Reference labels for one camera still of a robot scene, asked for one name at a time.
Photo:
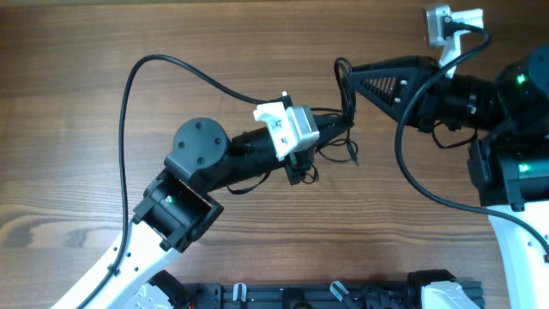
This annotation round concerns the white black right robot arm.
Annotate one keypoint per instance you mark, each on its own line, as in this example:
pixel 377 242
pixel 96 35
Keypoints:
pixel 508 166

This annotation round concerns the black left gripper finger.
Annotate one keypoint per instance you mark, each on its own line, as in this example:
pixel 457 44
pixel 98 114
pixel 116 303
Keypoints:
pixel 332 124
pixel 332 135

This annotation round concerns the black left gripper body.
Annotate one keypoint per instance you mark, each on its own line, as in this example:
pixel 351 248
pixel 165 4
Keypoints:
pixel 296 170

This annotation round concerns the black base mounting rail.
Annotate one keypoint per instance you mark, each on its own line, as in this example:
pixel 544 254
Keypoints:
pixel 421 289

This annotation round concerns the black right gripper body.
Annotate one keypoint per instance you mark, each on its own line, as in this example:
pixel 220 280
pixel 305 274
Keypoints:
pixel 430 103

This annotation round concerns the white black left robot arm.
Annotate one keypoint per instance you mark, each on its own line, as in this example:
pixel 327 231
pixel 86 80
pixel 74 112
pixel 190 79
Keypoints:
pixel 176 209

